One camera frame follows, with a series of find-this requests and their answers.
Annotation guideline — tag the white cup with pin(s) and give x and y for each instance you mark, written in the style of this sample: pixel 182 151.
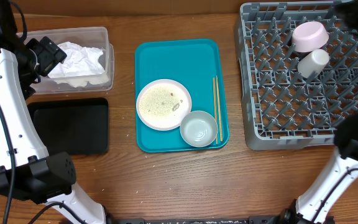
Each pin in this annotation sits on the white cup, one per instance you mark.
pixel 313 62

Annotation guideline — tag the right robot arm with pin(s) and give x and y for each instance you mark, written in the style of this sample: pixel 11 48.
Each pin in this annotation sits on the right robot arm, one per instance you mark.
pixel 338 174

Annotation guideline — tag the wooden chopstick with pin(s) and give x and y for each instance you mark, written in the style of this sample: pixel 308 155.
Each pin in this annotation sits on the wooden chopstick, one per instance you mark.
pixel 219 110
pixel 215 106

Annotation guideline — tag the teal serving tray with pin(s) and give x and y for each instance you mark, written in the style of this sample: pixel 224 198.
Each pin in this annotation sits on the teal serving tray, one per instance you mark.
pixel 193 63

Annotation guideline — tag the grey dishwasher rack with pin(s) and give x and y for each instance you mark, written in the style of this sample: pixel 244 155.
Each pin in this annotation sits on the grey dishwasher rack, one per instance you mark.
pixel 282 109

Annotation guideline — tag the wooden chopstick left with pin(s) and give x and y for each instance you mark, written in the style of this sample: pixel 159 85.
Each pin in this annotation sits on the wooden chopstick left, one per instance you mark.
pixel 215 106

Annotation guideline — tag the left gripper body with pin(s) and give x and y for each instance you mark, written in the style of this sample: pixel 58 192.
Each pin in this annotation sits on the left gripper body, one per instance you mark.
pixel 37 60

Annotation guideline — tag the white napkin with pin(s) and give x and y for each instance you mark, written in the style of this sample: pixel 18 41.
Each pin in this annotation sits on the white napkin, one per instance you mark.
pixel 81 66

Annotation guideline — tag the large white plate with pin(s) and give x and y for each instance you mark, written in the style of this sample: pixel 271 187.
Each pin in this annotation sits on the large white plate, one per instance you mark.
pixel 162 104

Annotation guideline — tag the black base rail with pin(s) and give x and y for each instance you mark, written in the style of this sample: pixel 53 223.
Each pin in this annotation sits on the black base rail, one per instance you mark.
pixel 250 220

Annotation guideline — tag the clear plastic bin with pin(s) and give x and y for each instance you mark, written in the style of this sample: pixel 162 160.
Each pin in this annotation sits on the clear plastic bin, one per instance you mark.
pixel 85 37

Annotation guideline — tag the wooden chopstick right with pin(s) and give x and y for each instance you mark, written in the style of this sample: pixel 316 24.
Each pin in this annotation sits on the wooden chopstick right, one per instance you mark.
pixel 219 110

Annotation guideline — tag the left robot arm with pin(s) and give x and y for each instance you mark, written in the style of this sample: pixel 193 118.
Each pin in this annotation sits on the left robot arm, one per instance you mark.
pixel 27 170

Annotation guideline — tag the pink bowl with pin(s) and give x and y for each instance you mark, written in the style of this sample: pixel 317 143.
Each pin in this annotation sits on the pink bowl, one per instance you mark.
pixel 309 36

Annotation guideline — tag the black plastic tray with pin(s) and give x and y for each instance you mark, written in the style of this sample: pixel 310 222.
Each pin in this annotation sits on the black plastic tray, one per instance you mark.
pixel 77 127

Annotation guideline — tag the grey-blue bowl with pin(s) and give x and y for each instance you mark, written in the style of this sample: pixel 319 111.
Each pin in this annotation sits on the grey-blue bowl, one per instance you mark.
pixel 199 129

